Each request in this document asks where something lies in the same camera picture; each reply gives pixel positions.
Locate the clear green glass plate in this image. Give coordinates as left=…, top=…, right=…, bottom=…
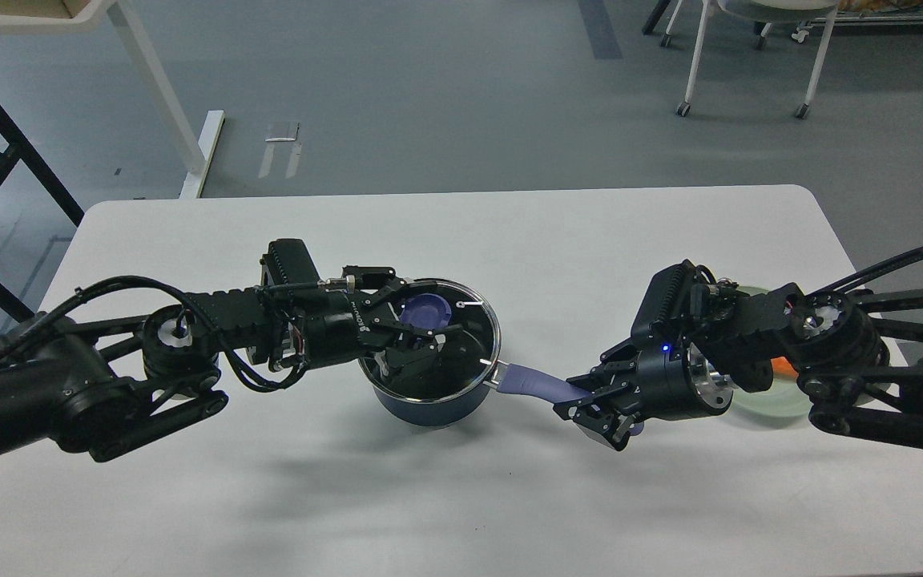
left=729, top=284, right=815, bottom=419

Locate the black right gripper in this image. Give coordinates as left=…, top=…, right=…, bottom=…
left=553, top=340, right=733, bottom=450

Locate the metal cart base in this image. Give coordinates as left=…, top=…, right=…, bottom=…
left=835, top=1, right=923, bottom=30

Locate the orange toy carrot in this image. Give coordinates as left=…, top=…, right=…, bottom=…
left=772, top=357, right=799, bottom=381

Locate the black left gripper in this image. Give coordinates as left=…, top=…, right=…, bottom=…
left=298, top=272, right=462, bottom=377

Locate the white chair on casters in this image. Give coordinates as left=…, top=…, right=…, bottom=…
left=643, top=0, right=840, bottom=119

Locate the blue saucepan with handle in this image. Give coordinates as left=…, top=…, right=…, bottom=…
left=359, top=357, right=645, bottom=437

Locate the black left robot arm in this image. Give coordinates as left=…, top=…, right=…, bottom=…
left=0, top=240, right=464, bottom=462

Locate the glass lid with blue knob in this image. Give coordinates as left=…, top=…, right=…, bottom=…
left=359, top=278, right=501, bottom=405

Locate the white table leg frame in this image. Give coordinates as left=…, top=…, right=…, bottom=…
left=0, top=1, right=226, bottom=200

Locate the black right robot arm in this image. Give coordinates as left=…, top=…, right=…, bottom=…
left=554, top=245, right=923, bottom=450

